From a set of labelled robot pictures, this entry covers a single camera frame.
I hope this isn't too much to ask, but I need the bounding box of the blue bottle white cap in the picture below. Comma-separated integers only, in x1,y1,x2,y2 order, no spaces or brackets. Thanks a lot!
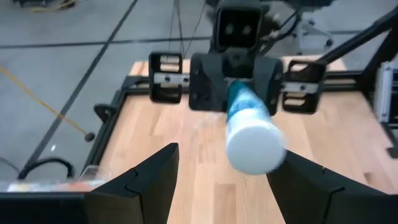
224,78,286,175

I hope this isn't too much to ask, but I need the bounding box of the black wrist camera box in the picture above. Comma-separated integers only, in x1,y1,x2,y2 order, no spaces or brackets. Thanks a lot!
213,0,265,53

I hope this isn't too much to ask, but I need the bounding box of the yellow hanging cable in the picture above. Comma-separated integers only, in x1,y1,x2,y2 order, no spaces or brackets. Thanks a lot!
0,65,96,142

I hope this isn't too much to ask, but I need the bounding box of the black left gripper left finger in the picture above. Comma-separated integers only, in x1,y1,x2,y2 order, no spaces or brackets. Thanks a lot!
83,142,180,224

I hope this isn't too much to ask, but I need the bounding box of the coiled black cable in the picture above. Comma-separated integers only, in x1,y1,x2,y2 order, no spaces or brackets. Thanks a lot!
17,156,76,180

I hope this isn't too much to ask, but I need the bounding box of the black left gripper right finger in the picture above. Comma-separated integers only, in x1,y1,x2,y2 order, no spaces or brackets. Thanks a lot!
266,150,368,224

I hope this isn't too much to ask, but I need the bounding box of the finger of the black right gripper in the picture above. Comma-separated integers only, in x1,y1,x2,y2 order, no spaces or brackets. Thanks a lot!
254,57,285,116
188,52,230,113

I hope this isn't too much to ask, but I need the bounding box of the white office chair base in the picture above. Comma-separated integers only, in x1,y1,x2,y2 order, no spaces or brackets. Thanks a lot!
290,17,335,57

